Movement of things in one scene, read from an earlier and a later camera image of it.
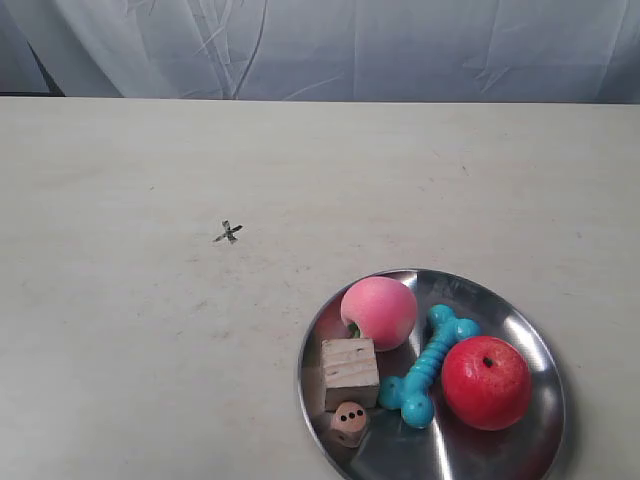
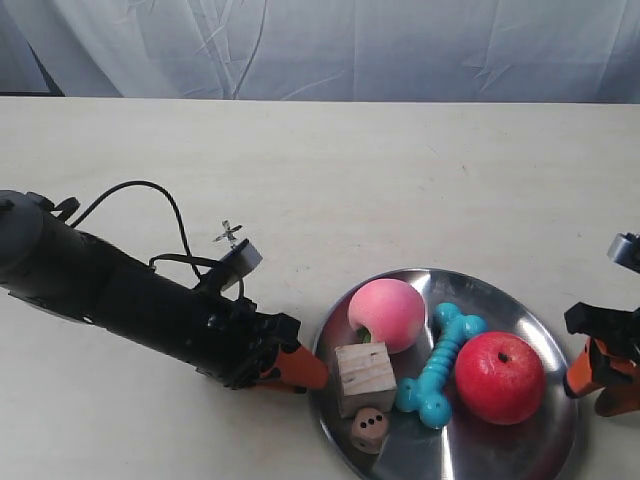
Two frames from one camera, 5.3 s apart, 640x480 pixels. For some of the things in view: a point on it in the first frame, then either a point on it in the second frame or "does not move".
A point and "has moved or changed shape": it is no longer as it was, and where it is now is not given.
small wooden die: [348, 423] -> [369, 430]
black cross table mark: [229, 232] does not move
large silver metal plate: [494, 314] has moved or changed shape
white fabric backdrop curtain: [546, 51] does not move
